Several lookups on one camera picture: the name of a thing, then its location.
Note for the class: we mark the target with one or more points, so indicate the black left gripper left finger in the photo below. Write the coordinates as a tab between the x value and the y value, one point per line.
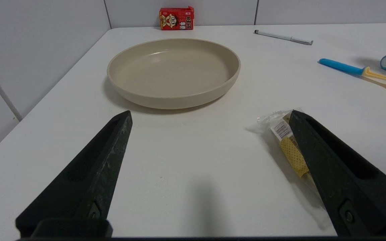
85	180

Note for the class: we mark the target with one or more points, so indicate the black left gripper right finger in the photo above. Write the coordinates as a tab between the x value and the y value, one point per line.
343	177

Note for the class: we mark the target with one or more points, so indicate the beige round plate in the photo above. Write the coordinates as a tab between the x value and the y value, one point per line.
174	72

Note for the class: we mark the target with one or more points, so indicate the yellow snack packet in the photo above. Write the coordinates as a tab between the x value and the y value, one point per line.
292	147

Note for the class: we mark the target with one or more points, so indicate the white marker pen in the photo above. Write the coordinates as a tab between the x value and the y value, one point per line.
283	37

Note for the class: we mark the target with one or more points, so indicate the red milk carton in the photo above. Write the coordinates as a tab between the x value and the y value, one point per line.
177	18

